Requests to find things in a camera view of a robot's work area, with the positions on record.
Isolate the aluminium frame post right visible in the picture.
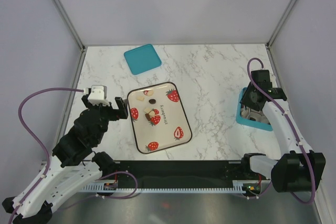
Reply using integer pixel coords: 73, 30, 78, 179
265, 0, 298, 50

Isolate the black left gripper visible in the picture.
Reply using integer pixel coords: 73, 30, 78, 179
83, 95, 129, 144

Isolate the aluminium frame post left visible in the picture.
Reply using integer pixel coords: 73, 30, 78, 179
52, 0, 86, 52

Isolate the white cable duct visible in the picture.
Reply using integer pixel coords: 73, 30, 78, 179
79, 180, 261, 194

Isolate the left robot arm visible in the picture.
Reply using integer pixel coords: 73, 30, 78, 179
2, 95, 128, 223

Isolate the aluminium frame post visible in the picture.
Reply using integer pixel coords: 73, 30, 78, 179
265, 0, 298, 50
52, 0, 86, 52

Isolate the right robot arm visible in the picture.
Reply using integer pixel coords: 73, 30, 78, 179
237, 70, 326, 193

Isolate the teal chocolate box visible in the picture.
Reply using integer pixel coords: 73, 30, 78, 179
236, 87, 273, 132

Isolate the teal box lid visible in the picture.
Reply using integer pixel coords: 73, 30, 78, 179
124, 44, 162, 75

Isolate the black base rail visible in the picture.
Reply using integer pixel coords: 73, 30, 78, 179
116, 160, 265, 188

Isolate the strawberry print serving tray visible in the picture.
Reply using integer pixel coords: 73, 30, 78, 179
127, 82, 192, 154

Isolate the brown square chocolate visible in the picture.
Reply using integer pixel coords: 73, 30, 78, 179
145, 114, 151, 121

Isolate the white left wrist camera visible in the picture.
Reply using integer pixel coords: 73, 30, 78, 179
82, 85, 110, 106

